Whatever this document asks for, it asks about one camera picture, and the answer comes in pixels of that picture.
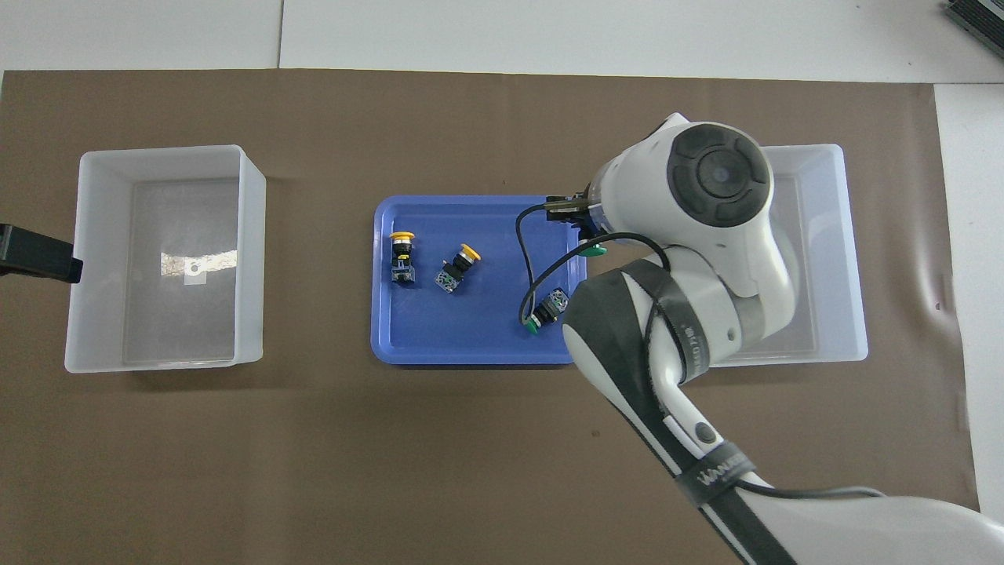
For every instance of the brown paper table mat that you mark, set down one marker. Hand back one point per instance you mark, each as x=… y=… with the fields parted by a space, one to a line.
x=314 y=471

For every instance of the translucent white plastic box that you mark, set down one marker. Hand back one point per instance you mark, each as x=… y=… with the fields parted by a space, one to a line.
x=180 y=329
x=831 y=275

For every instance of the black ribbed device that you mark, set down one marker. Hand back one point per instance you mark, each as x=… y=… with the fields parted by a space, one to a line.
x=980 y=20

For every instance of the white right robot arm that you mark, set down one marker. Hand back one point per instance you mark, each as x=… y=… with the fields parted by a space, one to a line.
x=784 y=259

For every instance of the white label with hole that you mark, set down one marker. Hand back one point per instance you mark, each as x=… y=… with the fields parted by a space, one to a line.
x=198 y=278

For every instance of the yellow push button switch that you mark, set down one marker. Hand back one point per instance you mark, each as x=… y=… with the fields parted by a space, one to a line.
x=455 y=271
x=402 y=263

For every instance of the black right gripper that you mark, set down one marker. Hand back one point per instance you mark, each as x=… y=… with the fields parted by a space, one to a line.
x=590 y=229

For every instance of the blue plastic tray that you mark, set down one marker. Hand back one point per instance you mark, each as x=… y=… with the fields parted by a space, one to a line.
x=471 y=329

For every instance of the green push button switch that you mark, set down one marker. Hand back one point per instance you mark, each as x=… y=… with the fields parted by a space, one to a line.
x=596 y=251
x=549 y=306

